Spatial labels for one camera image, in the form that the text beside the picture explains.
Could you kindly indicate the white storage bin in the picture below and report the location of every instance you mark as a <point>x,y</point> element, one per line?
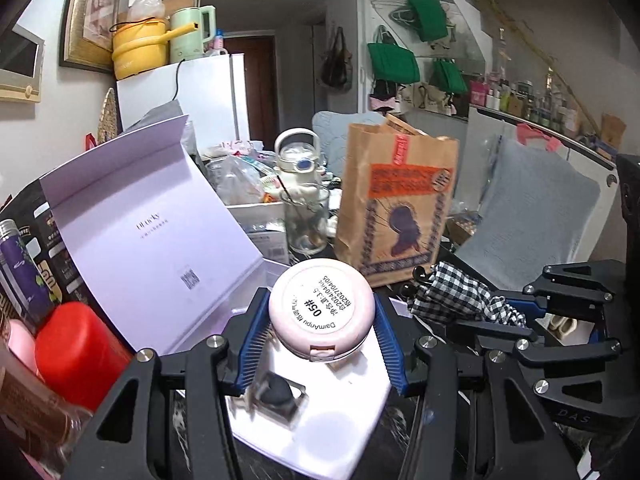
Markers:
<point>250,215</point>

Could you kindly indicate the black snack packet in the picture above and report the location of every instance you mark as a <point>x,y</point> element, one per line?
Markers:
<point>55,255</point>

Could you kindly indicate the black white checkered umbrella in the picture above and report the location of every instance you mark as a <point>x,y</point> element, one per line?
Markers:
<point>450,290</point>

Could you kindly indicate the brown cardboard box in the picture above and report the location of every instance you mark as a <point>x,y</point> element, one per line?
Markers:
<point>612,132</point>

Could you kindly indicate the green tote bag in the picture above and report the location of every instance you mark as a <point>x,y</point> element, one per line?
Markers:
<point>447,77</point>
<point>392,65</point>

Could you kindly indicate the white water bottle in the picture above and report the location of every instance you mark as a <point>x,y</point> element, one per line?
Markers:
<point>295,160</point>

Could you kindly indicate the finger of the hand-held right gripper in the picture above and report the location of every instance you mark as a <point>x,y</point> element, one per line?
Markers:
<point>550,360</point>
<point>570,280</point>

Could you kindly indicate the white fridge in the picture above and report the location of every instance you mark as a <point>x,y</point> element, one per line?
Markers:
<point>210,95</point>

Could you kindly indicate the dark hanging bag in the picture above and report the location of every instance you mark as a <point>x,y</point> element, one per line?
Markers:
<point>337,62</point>

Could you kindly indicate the pink round compact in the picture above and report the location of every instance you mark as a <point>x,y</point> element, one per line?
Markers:
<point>320,305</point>

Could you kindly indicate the wall intercom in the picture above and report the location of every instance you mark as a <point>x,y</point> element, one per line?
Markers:
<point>17,55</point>

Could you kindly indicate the grey packet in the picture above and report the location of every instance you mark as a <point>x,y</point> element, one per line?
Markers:
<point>165,110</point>

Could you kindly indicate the framed picture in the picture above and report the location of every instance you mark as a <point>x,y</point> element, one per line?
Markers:
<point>95,5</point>

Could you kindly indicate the white green medicine box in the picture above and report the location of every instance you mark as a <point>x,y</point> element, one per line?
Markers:
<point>270,247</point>

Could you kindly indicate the glass cup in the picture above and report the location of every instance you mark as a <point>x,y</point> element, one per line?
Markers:
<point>295,240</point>

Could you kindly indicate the pink tube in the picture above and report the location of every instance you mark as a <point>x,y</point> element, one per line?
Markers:
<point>20,342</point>

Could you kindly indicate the pink cloth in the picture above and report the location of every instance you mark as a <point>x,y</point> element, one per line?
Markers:
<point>537,135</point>

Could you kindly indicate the cream slipper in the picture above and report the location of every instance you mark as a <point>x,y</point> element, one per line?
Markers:
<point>560,327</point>

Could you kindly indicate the row of bottles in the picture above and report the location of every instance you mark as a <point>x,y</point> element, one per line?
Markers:
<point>540,105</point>

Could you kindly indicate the white gift box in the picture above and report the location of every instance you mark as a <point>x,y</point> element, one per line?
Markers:
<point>150,230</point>

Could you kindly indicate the brown jar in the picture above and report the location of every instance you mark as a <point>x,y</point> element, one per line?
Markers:
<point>30,410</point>

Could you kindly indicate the green electric kettle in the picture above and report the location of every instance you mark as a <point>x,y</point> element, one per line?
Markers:
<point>185,35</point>

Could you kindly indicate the brown door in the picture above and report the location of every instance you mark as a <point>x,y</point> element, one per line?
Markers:
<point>260,85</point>

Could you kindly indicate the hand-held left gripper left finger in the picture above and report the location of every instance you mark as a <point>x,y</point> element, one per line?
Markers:
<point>255,340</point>

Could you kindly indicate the yellow pot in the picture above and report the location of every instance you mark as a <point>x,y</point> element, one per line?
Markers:
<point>137,50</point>

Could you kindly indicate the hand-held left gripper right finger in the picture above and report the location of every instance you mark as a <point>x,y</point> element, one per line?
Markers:
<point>387,355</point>

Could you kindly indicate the printed brown paper bag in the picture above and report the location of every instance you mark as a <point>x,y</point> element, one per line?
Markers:
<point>400,200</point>

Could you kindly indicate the small pink white bottle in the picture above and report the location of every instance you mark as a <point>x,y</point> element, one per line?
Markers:
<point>219,42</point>

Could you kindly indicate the woven fan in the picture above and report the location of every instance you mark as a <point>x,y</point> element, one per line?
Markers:
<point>108,115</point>

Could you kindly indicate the red canister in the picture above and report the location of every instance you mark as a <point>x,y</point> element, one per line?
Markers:
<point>80,355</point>

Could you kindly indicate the crumpled clear plastic bag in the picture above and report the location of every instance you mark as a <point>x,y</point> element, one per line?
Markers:
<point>235,180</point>

